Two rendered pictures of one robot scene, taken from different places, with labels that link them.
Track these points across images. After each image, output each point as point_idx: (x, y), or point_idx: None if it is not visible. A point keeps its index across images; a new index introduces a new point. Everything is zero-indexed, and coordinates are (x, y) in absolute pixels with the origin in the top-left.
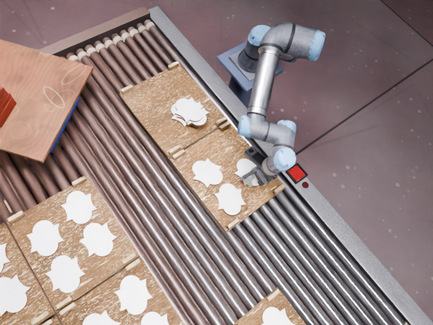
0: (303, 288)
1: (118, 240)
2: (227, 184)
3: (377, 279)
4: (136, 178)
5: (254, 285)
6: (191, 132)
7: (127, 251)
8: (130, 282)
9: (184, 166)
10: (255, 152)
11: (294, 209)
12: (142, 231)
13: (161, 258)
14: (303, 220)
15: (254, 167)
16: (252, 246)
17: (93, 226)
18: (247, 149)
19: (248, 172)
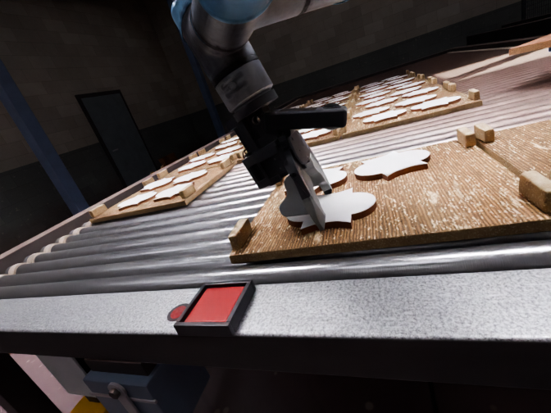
0: (148, 224)
1: (371, 124)
2: (340, 178)
3: (1, 303)
4: (452, 129)
5: (215, 192)
6: (541, 152)
7: (353, 129)
8: (324, 131)
9: (434, 148)
10: (318, 109)
11: (190, 257)
12: (366, 138)
13: (323, 148)
14: (166, 259)
15: (298, 131)
16: (239, 198)
17: (400, 111)
18: (343, 106)
19: (314, 161)
